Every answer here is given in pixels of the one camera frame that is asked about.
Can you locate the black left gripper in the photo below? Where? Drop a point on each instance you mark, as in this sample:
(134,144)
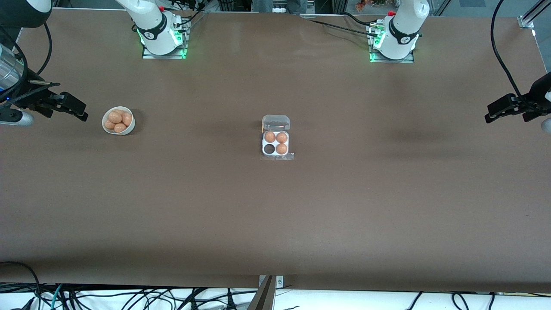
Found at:
(535,99)

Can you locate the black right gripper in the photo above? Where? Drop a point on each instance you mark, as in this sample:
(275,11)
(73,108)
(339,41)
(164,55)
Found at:
(26,95)

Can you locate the clear plastic egg box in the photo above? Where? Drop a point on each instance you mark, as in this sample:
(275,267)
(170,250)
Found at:
(275,122)

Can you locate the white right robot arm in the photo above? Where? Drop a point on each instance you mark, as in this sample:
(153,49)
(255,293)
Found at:
(155,26)

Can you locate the white round bowl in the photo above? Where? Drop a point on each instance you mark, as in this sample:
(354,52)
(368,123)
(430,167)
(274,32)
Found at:
(129,128)

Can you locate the clear tape strip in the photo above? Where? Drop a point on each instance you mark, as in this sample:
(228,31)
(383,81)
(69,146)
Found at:
(289,158)

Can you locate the aluminium frame post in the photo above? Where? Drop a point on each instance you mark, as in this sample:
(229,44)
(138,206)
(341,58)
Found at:
(530,17)

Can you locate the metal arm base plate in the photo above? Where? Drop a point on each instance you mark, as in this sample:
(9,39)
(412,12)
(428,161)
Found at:
(181,51)
(409,59)

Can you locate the small metal bracket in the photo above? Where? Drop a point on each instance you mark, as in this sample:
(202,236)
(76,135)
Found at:
(280,282)

